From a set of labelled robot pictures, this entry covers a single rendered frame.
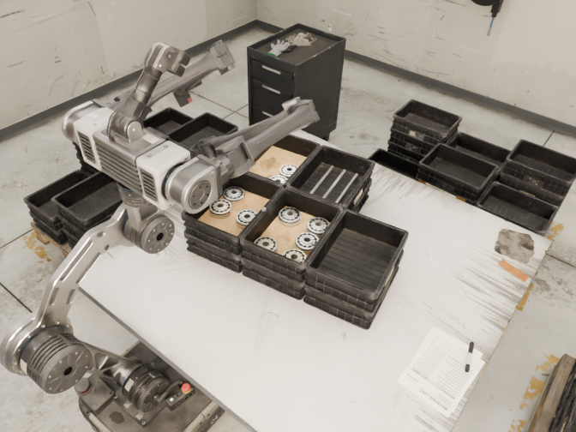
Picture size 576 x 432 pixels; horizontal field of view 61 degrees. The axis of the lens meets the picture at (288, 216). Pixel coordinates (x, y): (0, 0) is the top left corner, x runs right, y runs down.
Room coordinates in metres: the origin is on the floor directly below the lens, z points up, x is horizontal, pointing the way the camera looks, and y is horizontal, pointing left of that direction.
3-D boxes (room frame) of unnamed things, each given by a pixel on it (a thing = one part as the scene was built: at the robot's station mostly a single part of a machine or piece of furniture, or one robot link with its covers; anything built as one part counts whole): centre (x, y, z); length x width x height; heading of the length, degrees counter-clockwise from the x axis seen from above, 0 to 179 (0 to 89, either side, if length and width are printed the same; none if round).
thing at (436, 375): (1.00, -0.61, 0.70); 0.33 x 0.23 x 0.01; 144
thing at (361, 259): (1.39, -0.29, 0.87); 0.40 x 0.30 x 0.11; 153
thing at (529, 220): (2.23, -1.35, 0.31); 0.40 x 0.30 x 0.34; 54
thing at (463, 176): (2.47, -1.03, 0.37); 0.40 x 0.30 x 0.45; 54
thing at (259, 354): (1.54, -0.17, 0.35); 1.60 x 1.60 x 0.70; 54
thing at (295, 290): (1.52, -0.02, 0.76); 0.40 x 0.30 x 0.12; 153
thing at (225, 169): (1.18, 0.22, 1.45); 0.09 x 0.08 x 0.12; 54
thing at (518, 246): (1.68, -1.09, 0.71); 0.22 x 0.19 x 0.01; 144
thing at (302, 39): (3.58, -0.05, 0.88); 0.29 x 0.22 x 0.03; 144
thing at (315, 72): (3.45, -0.02, 0.45); 0.60 x 0.45 x 0.90; 144
